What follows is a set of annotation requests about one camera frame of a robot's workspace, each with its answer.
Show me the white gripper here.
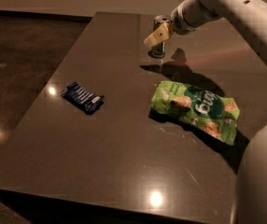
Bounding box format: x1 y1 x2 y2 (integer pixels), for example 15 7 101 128
144 0 220 48

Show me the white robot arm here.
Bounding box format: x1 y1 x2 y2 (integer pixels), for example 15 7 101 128
144 0 267 224

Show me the dark blue snack wrapper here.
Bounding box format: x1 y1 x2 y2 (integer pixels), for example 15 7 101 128
60 82 105 115

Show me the silver blue redbull can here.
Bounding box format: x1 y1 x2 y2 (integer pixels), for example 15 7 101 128
151 15 169 58

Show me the green snack chip bag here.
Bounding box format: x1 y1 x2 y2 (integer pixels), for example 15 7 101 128
150 81 240 145

